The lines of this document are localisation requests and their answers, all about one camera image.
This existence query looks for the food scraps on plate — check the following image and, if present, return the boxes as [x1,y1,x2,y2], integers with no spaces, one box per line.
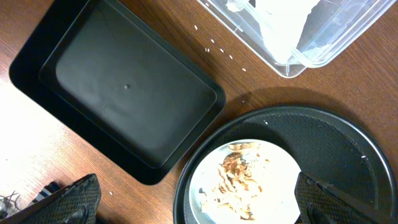
[200,142,267,223]

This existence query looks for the clear plastic waste bin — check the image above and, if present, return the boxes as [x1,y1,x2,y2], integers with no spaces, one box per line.
[198,0,395,78]

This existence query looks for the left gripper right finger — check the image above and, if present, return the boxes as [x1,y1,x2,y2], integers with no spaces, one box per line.
[294,172,397,224]

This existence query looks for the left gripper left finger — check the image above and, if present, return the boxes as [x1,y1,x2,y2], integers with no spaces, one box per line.
[1,174,101,224]

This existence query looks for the white napkin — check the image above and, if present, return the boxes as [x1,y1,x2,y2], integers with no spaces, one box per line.
[225,0,321,66]

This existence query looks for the black rectangular tray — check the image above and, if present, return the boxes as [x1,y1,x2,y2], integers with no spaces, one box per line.
[9,1,226,185]

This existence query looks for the round black serving tray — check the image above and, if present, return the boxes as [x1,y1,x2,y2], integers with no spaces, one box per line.
[173,106,397,223]

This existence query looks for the grey plate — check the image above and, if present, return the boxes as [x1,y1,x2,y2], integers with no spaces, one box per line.
[188,139,301,223]

